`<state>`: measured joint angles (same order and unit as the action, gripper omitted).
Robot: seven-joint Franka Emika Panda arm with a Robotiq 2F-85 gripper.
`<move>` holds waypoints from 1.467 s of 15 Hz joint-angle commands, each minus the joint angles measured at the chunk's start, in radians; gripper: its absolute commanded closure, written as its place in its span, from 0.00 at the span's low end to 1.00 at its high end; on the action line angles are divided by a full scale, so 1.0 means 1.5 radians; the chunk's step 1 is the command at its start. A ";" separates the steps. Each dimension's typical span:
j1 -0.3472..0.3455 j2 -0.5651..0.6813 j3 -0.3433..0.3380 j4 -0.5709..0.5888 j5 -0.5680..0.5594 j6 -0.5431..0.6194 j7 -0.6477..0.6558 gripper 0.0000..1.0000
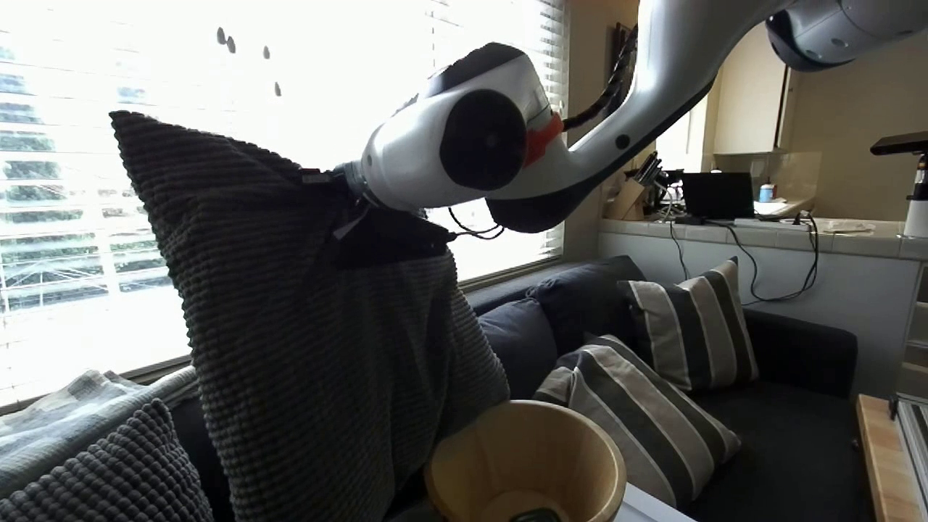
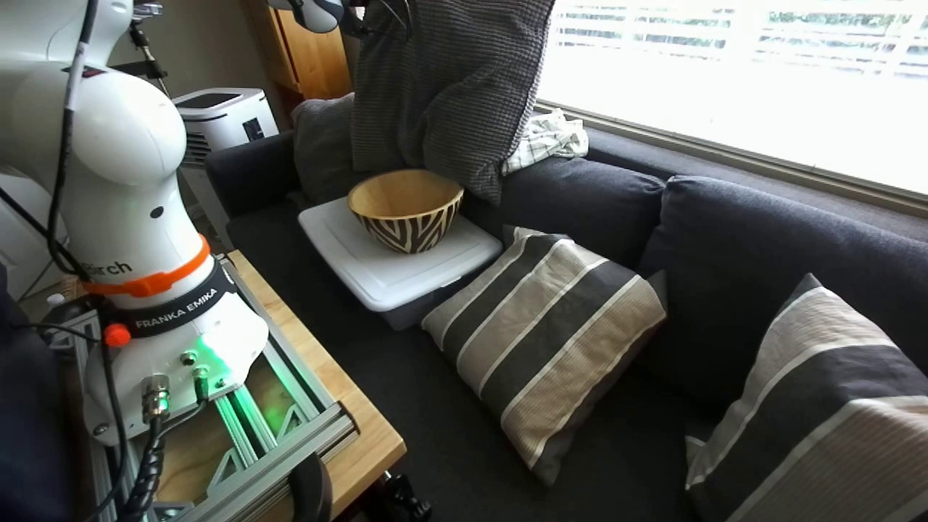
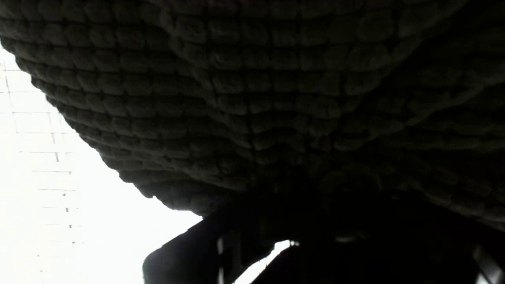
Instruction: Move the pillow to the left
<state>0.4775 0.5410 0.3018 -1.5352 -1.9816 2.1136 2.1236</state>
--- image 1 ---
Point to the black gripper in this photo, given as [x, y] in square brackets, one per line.
[392, 232]

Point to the dark gray textured pillow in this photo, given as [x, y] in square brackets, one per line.
[308, 338]

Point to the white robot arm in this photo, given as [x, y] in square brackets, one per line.
[581, 125]

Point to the black and beige striped pillow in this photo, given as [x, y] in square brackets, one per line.
[647, 416]
[698, 323]

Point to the gray knit pillow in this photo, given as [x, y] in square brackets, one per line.
[106, 474]

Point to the knife block with knives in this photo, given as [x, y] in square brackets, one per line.
[646, 189]

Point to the light wooden bucket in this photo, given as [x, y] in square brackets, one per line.
[523, 464]

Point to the black laptop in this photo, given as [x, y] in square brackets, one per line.
[717, 196]

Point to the white window blinds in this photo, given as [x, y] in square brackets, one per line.
[59, 213]

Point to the folded gray blanket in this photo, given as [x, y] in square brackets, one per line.
[67, 416]

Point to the small blue cup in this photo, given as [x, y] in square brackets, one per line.
[766, 193]

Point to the dark sofa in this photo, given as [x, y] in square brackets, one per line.
[794, 454]

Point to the white counter ledge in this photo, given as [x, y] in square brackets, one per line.
[852, 232]

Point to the white spray bottle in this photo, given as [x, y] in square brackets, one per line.
[917, 203]

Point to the light wooden side table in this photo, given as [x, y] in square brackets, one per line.
[887, 464]

